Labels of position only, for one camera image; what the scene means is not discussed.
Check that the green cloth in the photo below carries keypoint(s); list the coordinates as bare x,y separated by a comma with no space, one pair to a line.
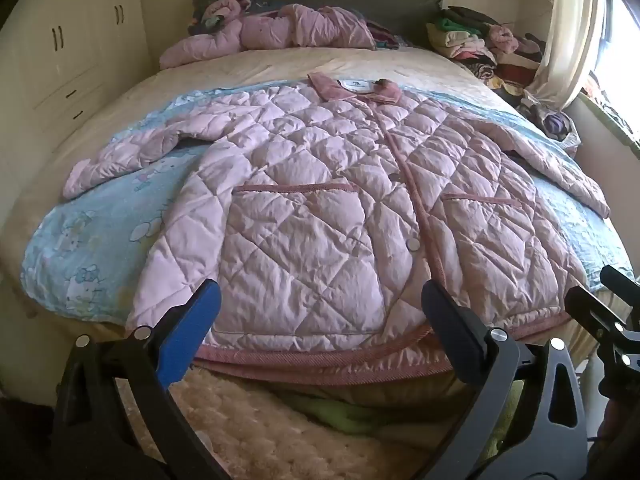
350,412

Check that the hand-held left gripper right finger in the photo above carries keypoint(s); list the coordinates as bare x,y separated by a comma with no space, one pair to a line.
450,330

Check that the grey padded headboard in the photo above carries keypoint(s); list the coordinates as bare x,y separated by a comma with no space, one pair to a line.
375,0

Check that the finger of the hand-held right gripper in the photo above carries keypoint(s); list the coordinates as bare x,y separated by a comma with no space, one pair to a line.
620,282
597,317

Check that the cream curtain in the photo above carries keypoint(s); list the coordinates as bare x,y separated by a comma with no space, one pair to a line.
565,50

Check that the bed with cream sheet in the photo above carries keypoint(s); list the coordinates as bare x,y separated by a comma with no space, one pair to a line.
250,67

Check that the blue cartoon printed blanket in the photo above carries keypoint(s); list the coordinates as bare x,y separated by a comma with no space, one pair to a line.
100,220

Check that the colourful patterned cloth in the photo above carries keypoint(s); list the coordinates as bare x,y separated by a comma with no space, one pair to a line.
385,35

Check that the pink quilted coat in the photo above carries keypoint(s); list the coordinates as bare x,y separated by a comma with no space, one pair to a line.
320,210

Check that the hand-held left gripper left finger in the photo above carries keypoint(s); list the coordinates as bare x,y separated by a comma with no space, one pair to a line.
190,322

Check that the window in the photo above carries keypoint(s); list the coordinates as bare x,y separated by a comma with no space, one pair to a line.
620,60

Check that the crumpled pink quilted garment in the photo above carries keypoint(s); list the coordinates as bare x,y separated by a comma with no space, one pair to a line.
320,27

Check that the pile of folded clothes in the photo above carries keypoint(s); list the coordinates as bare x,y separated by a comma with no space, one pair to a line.
465,40

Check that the cream wardrobe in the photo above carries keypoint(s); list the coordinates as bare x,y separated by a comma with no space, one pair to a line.
75,60

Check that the purple cloth bundle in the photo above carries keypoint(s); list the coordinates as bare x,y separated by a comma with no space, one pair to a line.
557,125

